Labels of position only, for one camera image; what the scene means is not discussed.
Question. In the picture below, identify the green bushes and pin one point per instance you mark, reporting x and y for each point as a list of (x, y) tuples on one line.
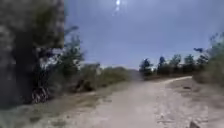
[(100, 76)]

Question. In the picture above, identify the pale dirt path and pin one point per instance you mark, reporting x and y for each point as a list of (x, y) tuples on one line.
[(133, 106)]

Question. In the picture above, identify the large dark tree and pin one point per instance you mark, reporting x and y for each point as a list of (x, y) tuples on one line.
[(30, 50)]

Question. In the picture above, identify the green bush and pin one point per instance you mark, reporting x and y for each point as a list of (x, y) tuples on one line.
[(211, 66)]

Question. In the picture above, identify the dry grass verge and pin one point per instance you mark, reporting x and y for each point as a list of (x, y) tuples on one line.
[(40, 111)]

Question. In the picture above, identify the dry grass strip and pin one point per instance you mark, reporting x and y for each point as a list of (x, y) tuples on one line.
[(200, 91)]

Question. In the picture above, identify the row of trees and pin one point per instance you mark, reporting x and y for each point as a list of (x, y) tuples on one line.
[(173, 65)]

